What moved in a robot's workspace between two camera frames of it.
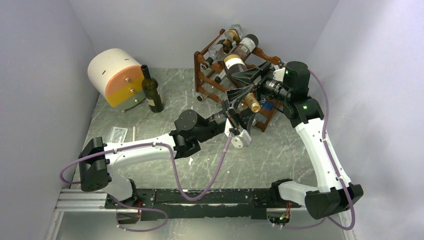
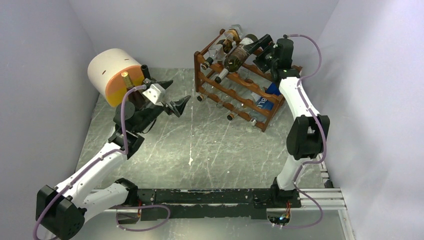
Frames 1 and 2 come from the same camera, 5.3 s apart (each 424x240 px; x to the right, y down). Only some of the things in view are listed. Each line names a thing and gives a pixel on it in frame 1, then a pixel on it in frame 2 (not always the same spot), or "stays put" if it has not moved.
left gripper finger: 245,118 to 177,107
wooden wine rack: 234,75 stays put
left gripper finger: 235,94 to 165,84
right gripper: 251,75 to 264,41
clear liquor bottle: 225,47 stays put
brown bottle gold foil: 233,63 to 132,95
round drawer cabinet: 116,75 stays put
